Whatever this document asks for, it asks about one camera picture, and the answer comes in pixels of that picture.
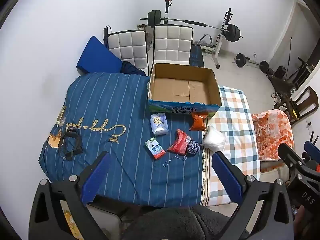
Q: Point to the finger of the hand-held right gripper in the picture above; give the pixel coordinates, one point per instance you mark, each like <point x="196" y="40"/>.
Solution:
<point x="311" y="146"/>
<point x="287" y="155"/>

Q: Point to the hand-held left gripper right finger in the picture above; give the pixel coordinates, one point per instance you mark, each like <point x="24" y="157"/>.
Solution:
<point x="227" y="177"/>

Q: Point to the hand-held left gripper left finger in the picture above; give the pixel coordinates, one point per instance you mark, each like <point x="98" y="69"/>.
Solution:
<point x="96" y="177"/>

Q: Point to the white pillow bag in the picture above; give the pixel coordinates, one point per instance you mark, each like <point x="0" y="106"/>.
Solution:
<point x="213" y="138"/>

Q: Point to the blue white yarn ball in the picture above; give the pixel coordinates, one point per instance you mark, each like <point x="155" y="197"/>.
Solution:
<point x="193" y="148"/>

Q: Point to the red soft packet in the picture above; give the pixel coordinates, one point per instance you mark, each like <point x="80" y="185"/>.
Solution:
<point x="178" y="142"/>

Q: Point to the orange snack packet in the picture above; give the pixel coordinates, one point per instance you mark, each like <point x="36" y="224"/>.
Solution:
<point x="198" y="122"/>

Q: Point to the light blue tissue pack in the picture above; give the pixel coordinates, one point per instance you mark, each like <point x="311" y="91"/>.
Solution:
<point x="158" y="123"/>

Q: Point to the cardboard box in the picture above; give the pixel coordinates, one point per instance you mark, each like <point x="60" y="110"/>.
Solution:
<point x="175" y="87"/>

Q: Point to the black router antennas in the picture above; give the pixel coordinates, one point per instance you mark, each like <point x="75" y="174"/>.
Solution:
<point x="314" y="137"/>

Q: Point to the orange floral blanket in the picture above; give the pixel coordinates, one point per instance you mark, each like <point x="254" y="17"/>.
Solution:
<point x="272" y="132"/>

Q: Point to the brown wooden chair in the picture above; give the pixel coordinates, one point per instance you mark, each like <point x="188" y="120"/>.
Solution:
<point x="306" y="100"/>

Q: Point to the yellow patterned cloth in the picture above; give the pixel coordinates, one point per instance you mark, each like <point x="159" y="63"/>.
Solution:
<point x="70" y="221"/>

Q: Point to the plaid bed sheet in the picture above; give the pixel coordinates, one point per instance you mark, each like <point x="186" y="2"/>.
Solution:
<point x="235" y="120"/>

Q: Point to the white shoes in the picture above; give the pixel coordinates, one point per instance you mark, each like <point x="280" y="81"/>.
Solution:
<point x="276" y="95"/>

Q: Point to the black fleece clothing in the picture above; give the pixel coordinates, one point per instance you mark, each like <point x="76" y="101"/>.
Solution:
<point x="175" y="222"/>

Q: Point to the dark floor mat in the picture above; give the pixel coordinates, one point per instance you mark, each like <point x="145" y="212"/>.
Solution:
<point x="282" y="82"/>

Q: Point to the clear small bottle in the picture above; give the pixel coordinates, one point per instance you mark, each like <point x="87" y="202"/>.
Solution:
<point x="61" y="116"/>

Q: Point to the black speaker box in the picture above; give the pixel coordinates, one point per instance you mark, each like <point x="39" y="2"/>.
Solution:
<point x="280" y="71"/>

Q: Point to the thin black pole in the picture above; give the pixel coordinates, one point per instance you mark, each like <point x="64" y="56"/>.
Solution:
<point x="290" y="52"/>

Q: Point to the short barbell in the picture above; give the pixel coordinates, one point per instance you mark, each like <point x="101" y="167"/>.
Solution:
<point x="240" y="60"/>

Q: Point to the dark blue garment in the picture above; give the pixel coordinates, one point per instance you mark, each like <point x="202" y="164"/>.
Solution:
<point x="132" y="68"/>

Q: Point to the blue foam cushion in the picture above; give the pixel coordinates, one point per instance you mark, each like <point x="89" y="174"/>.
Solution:
<point x="100" y="55"/>

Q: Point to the blue black bench pad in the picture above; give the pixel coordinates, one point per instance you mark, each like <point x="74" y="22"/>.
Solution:
<point x="196" y="56"/>

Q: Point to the white barbell rack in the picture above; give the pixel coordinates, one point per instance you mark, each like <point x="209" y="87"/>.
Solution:
<point x="217" y="42"/>

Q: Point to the white padded chair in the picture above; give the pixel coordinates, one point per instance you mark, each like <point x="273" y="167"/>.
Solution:
<point x="172" y="45"/>
<point x="127" y="47"/>

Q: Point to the black folded stand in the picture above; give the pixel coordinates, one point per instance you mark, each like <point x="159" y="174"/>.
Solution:
<point x="107" y="35"/>

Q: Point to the long barbell with plates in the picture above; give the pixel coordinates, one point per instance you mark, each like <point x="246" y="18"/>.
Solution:
<point x="195" y="23"/>

